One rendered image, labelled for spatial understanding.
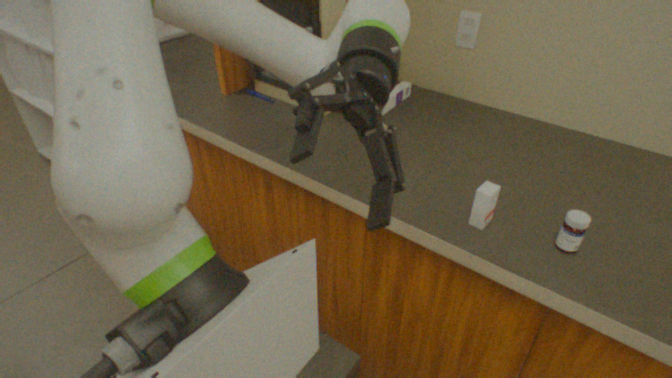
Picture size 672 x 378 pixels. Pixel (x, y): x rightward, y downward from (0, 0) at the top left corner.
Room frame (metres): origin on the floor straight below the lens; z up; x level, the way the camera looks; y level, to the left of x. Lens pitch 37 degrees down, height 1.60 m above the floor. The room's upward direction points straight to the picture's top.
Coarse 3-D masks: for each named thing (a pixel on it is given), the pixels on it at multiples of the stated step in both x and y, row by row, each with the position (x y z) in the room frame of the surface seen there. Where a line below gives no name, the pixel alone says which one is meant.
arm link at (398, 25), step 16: (352, 0) 0.72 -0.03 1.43; (368, 0) 0.69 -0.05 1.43; (384, 0) 0.69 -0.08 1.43; (400, 0) 0.71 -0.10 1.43; (352, 16) 0.68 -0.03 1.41; (368, 16) 0.66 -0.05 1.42; (384, 16) 0.66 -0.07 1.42; (400, 16) 0.69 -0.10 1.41; (336, 32) 0.72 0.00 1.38; (400, 32) 0.66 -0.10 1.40; (336, 48) 0.71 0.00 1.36; (400, 48) 0.64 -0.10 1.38
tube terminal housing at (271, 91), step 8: (320, 0) 1.29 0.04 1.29; (328, 0) 1.31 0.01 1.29; (336, 0) 1.34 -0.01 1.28; (344, 0) 1.37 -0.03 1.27; (320, 8) 1.29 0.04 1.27; (328, 8) 1.31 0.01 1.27; (336, 8) 1.34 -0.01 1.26; (344, 8) 1.37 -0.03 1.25; (320, 16) 1.29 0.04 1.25; (328, 16) 1.31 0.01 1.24; (336, 16) 1.34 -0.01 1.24; (328, 24) 1.31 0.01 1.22; (328, 32) 1.31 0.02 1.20; (256, 88) 1.48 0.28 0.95; (264, 88) 1.46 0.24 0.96; (272, 88) 1.43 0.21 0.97; (272, 96) 1.43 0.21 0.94; (280, 96) 1.41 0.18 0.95; (288, 96) 1.39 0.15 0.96; (296, 104) 1.36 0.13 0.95; (328, 112) 1.31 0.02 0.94
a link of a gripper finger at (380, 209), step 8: (376, 184) 0.46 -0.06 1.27; (384, 184) 0.45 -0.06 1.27; (392, 184) 0.44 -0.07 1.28; (376, 192) 0.44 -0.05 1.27; (384, 192) 0.43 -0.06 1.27; (392, 192) 0.43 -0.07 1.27; (376, 200) 0.43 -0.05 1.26; (384, 200) 0.42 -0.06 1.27; (392, 200) 0.42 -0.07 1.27; (376, 208) 0.42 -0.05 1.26; (384, 208) 0.41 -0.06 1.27; (368, 216) 0.41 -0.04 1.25; (376, 216) 0.40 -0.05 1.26; (384, 216) 0.40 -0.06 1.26; (368, 224) 0.40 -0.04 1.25; (376, 224) 0.39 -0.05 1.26; (384, 224) 0.39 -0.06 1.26
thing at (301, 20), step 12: (264, 0) 1.41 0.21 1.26; (276, 0) 1.38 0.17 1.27; (288, 0) 1.35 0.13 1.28; (300, 0) 1.32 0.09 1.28; (312, 0) 1.29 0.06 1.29; (276, 12) 1.38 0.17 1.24; (288, 12) 1.35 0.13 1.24; (300, 12) 1.32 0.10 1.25; (312, 12) 1.30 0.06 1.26; (300, 24) 1.33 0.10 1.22; (312, 24) 1.30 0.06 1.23; (264, 72) 1.43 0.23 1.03; (276, 84) 1.40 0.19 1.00; (288, 84) 1.37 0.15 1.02
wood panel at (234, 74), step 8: (216, 48) 1.46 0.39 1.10; (216, 56) 1.46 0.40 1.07; (224, 56) 1.46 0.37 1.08; (232, 56) 1.49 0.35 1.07; (224, 64) 1.46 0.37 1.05; (232, 64) 1.48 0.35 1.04; (240, 64) 1.51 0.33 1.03; (248, 64) 1.54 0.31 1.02; (224, 72) 1.45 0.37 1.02; (232, 72) 1.48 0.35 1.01; (240, 72) 1.51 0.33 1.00; (248, 72) 1.54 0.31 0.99; (224, 80) 1.45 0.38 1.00; (232, 80) 1.47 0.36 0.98; (240, 80) 1.50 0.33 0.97; (248, 80) 1.53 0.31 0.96; (224, 88) 1.45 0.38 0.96; (232, 88) 1.47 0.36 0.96; (240, 88) 1.50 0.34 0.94
